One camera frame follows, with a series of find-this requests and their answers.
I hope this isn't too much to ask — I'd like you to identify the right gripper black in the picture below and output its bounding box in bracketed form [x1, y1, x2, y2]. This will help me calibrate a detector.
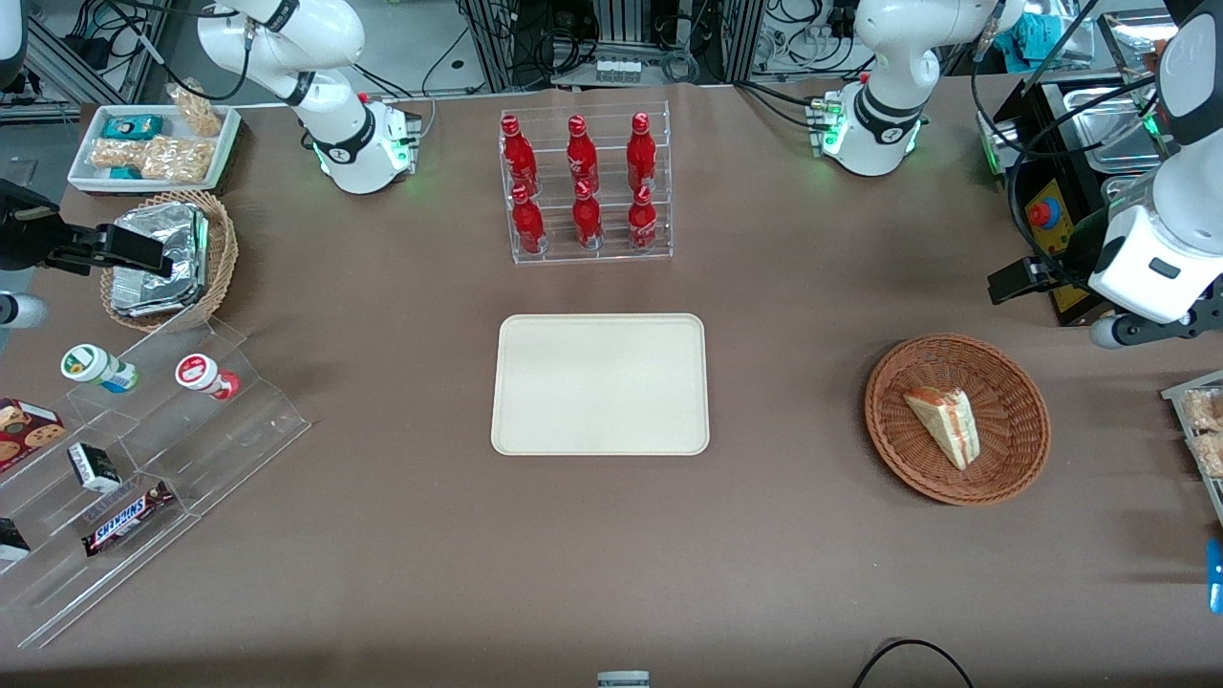
[0, 181, 176, 279]

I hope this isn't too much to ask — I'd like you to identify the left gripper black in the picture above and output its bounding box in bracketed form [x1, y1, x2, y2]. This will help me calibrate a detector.
[988, 212, 1115, 306]

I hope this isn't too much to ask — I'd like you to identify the triangular sandwich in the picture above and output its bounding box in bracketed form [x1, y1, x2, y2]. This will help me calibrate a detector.
[903, 386, 982, 472]

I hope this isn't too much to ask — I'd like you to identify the white rectangular snack tray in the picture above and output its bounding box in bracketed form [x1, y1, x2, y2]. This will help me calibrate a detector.
[67, 103, 243, 196]

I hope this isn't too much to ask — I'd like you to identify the deep tan wicker basket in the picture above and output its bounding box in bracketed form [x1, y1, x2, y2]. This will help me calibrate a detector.
[99, 188, 240, 334]

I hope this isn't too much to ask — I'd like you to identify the round brown wicker basket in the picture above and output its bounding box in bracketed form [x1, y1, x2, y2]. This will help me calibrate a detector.
[864, 332, 1052, 506]

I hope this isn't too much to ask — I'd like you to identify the grey metal snack tray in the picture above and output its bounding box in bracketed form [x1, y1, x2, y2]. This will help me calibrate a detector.
[1160, 370, 1223, 527]

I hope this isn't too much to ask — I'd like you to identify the beige plastic tray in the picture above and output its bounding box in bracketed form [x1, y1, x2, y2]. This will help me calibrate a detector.
[490, 312, 711, 457]

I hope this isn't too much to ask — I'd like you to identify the foil wrapped package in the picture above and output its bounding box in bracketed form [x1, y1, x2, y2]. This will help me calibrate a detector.
[114, 202, 210, 288]
[109, 266, 204, 319]

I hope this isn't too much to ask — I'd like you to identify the black food warmer cabinet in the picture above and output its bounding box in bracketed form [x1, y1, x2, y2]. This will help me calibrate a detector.
[976, 10, 1223, 329]

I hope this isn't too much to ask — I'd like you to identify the teal snack box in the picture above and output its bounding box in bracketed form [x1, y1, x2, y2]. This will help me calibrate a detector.
[101, 114, 164, 141]

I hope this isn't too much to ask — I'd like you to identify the green lid yogurt cup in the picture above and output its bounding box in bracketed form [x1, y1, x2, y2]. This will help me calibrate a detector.
[59, 343, 140, 396]

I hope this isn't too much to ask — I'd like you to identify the red lid yogurt cup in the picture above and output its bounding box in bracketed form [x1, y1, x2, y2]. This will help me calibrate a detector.
[174, 353, 242, 401]

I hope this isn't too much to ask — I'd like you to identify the steel warmer pan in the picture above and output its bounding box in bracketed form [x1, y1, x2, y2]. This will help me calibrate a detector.
[1102, 174, 1163, 209]
[1062, 84, 1163, 175]

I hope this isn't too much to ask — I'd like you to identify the red cookie box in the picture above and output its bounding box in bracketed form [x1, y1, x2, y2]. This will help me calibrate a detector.
[0, 397, 69, 475]

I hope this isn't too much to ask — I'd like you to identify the clear acrylic stepped stand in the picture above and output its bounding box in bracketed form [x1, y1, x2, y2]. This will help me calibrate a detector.
[0, 315, 312, 652]

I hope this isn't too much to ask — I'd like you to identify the small black white carton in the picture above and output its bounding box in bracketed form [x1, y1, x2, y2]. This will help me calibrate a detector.
[66, 441, 123, 495]

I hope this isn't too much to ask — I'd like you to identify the teal plastic bag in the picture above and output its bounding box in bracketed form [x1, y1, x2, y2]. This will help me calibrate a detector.
[992, 11, 1062, 61]

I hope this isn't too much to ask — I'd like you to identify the Snickers chocolate bar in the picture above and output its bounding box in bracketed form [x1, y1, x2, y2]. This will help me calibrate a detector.
[80, 480, 177, 558]

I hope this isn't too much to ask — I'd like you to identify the red cola bottle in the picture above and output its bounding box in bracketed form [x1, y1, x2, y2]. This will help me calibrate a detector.
[627, 183, 659, 252]
[501, 114, 539, 194]
[570, 179, 606, 250]
[626, 111, 659, 190]
[510, 183, 547, 255]
[565, 114, 602, 194]

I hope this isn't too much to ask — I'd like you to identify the clear acrylic bottle rack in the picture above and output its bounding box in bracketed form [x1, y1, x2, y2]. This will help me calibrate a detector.
[498, 99, 675, 268]

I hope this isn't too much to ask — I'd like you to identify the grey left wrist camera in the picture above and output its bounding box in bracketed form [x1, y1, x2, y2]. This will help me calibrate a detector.
[1091, 314, 1149, 351]

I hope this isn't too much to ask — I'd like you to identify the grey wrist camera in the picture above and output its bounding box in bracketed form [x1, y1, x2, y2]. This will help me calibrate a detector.
[0, 291, 50, 332]
[1091, 314, 1149, 351]

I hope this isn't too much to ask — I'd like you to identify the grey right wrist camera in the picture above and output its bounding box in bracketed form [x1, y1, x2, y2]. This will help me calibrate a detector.
[0, 291, 50, 332]

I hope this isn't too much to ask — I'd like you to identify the black looped cable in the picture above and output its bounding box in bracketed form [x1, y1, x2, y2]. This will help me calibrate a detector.
[852, 637, 976, 688]

